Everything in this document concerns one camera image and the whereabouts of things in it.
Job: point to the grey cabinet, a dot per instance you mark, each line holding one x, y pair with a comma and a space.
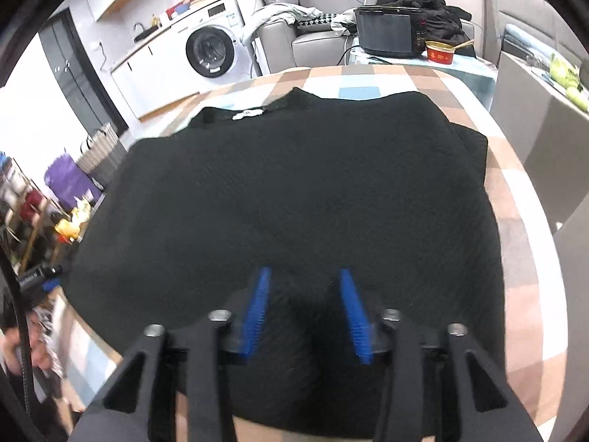
538, 147

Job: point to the pale crumpled cloth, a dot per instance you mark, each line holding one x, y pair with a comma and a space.
343, 25

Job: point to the wooden utensil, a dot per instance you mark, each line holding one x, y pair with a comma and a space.
464, 44

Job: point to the purple bag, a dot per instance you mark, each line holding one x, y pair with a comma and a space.
69, 184

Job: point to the white counter cabinet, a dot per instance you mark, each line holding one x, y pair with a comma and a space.
147, 73

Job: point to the dark refrigerator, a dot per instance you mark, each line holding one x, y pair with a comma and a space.
78, 73

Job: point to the checkered blanket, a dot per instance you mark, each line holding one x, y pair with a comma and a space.
520, 248

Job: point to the black clothes pile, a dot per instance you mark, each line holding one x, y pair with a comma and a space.
428, 4

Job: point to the woven two-tone basket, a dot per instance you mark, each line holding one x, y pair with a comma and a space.
103, 154

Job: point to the metal storage rack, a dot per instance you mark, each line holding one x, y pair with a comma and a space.
23, 212

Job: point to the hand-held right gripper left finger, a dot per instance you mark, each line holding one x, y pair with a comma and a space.
257, 313

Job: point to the black knit sweater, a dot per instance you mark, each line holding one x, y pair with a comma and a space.
299, 193

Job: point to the black faucet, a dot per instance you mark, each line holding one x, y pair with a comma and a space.
139, 30

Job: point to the black microwave oven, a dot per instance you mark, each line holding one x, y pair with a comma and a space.
386, 32

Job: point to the green packets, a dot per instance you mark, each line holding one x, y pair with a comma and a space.
568, 78

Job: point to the grey sofa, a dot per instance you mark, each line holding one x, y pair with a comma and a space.
317, 48

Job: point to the white washing machine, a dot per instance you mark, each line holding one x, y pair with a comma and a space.
221, 46

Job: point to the houndstooth cloth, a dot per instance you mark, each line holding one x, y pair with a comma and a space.
322, 19

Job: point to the red bowl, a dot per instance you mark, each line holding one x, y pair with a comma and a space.
439, 53

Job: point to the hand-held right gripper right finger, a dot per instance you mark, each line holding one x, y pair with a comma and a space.
356, 317

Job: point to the grey blue garment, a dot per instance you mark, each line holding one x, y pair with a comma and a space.
276, 16

